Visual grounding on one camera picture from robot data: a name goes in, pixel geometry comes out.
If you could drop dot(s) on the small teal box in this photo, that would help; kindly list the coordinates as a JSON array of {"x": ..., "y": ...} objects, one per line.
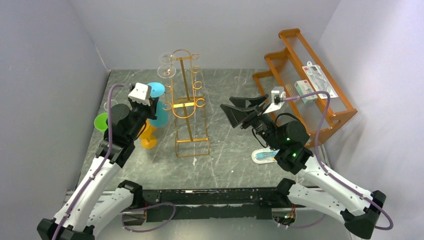
[{"x": 303, "y": 87}]

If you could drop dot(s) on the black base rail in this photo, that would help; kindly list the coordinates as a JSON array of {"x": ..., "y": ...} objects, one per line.
[{"x": 216, "y": 203}]

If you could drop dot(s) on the white blister package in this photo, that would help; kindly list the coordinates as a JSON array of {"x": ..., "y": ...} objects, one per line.
[{"x": 318, "y": 79}]

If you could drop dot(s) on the gold wire wine glass rack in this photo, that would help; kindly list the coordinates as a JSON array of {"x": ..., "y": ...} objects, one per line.
[{"x": 185, "y": 107}]

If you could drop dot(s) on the clear glass by wall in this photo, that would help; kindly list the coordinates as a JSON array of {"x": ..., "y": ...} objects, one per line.
[{"x": 108, "y": 104}]

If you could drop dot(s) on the orange wooden shelf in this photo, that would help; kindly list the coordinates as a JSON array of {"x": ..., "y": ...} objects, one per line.
[{"x": 299, "y": 71}]

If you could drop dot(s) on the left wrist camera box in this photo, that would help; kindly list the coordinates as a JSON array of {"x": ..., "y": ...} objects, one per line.
[{"x": 141, "y": 93}]

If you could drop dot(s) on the toothbrush blister pack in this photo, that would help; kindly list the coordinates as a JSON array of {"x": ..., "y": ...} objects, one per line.
[{"x": 264, "y": 156}]

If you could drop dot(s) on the green plastic goblet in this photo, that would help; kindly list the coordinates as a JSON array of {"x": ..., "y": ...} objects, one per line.
[{"x": 101, "y": 122}]

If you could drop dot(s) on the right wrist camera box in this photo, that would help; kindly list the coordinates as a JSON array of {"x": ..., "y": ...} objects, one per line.
[{"x": 277, "y": 96}]

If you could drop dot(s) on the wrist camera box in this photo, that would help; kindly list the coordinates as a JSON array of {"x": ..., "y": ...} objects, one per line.
[
  {"x": 141, "y": 93},
  {"x": 277, "y": 96}
]

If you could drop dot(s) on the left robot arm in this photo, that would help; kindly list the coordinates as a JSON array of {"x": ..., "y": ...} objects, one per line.
[{"x": 82, "y": 217}]

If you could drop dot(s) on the clear flute glass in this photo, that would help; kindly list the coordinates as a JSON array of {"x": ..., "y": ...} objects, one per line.
[{"x": 240, "y": 81}]

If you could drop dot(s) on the orange plastic goblet front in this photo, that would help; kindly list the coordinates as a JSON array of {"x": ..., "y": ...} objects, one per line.
[{"x": 147, "y": 138}]

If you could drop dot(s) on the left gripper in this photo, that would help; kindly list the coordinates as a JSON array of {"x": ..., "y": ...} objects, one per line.
[{"x": 151, "y": 109}]

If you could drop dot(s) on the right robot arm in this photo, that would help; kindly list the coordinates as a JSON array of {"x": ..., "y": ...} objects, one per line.
[{"x": 357, "y": 208}]

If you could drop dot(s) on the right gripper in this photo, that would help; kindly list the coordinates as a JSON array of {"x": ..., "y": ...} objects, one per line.
[{"x": 252, "y": 116}]

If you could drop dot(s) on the clear wine glass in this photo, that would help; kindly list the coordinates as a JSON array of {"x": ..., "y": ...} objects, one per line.
[
  {"x": 166, "y": 71},
  {"x": 166, "y": 58}
]

